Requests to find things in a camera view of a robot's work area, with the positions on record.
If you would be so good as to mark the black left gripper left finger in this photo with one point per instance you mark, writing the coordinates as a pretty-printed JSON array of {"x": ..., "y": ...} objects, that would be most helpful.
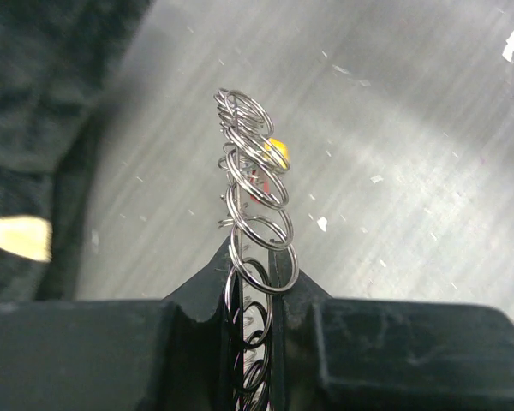
[{"x": 168, "y": 354}]

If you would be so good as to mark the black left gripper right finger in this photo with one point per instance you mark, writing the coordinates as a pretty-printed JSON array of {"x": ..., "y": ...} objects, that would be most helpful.
[{"x": 360, "y": 354}]

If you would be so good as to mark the yellow key tag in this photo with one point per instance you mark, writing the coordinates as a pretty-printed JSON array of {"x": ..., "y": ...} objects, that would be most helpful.
[{"x": 276, "y": 152}]

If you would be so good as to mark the black floral plush blanket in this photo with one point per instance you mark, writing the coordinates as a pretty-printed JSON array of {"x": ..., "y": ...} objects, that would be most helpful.
[{"x": 56, "y": 63}]

